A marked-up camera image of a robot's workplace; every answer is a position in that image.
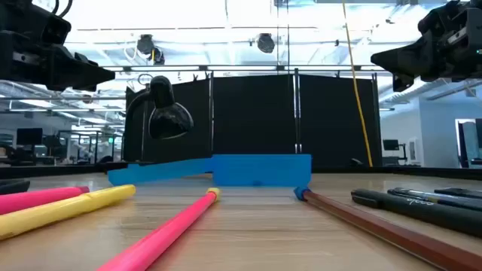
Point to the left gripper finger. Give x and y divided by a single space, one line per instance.
86 58
79 75

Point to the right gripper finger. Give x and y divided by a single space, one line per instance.
402 83
410 56

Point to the black pen with white print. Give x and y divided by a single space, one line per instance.
414 209

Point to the pink highlighter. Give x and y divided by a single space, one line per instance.
34 199

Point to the yellow highlighter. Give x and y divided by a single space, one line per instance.
68 209

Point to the brown pencil with blue eraser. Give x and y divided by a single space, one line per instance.
376 226

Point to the blue plastic supply box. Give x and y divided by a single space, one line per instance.
260 169

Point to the pink pencil with yellow eraser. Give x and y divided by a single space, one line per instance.
169 233

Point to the black ceiling spotlight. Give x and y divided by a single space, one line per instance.
146 44
266 43

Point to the black computer monitor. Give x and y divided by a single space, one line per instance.
29 136
391 144

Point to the black desk lamp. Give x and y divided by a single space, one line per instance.
167 116

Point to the black room divider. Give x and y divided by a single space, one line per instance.
256 113

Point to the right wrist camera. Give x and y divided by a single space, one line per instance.
433 22

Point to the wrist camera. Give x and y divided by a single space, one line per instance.
56 30
433 22

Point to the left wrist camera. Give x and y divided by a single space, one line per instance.
56 30

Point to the black table frame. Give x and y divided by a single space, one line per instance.
414 171

